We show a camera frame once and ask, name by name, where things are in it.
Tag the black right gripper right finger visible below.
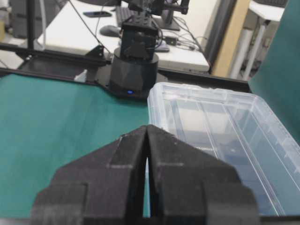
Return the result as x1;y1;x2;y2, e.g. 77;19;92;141
147;125;260;225

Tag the black smartphone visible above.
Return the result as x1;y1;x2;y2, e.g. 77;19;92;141
83;11;112;18

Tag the clear plastic box lid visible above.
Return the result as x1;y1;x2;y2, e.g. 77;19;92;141
148;82;300;216

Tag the black monitor stand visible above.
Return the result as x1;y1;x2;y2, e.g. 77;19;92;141
154;10;180;31

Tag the black computer mouse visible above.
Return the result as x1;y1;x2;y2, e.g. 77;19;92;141
99;25;120;37

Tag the black keyboard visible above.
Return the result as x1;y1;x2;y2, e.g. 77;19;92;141
115;6;136;27

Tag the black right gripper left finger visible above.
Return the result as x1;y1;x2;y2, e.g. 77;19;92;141
30;126;147;225

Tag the white desk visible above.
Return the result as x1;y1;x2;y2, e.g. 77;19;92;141
38;0;210;72

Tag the green table cloth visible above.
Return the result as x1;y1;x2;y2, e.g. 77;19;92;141
0;75;160;218

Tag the black aluminium frame rail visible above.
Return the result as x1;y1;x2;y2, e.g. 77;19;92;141
0;44;251;93

